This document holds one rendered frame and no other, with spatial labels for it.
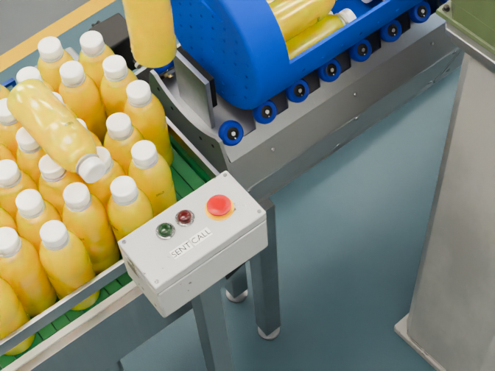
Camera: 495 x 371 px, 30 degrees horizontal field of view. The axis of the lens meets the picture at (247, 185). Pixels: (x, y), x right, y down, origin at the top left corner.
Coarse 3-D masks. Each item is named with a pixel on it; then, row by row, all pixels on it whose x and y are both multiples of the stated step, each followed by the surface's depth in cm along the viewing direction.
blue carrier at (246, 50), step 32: (192, 0) 152; (224, 0) 143; (256, 0) 145; (352, 0) 178; (416, 0) 164; (192, 32) 160; (224, 32) 149; (256, 32) 145; (352, 32) 157; (224, 64) 157; (256, 64) 147; (288, 64) 151; (320, 64) 159; (224, 96) 165; (256, 96) 153
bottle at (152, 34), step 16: (128, 0) 131; (144, 0) 130; (160, 0) 132; (128, 16) 135; (144, 16) 133; (160, 16) 134; (128, 32) 139; (144, 32) 136; (160, 32) 136; (144, 48) 139; (160, 48) 139; (176, 48) 143; (144, 64) 142; (160, 64) 142
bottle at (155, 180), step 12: (132, 168) 146; (144, 168) 144; (156, 168) 145; (168, 168) 148; (144, 180) 145; (156, 180) 146; (168, 180) 148; (144, 192) 147; (156, 192) 147; (168, 192) 150; (156, 204) 150; (168, 204) 152
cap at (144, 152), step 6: (138, 144) 144; (144, 144) 144; (150, 144) 144; (132, 150) 143; (138, 150) 143; (144, 150) 143; (150, 150) 143; (132, 156) 143; (138, 156) 143; (144, 156) 143; (150, 156) 143; (156, 156) 144; (138, 162) 143; (144, 162) 143; (150, 162) 143
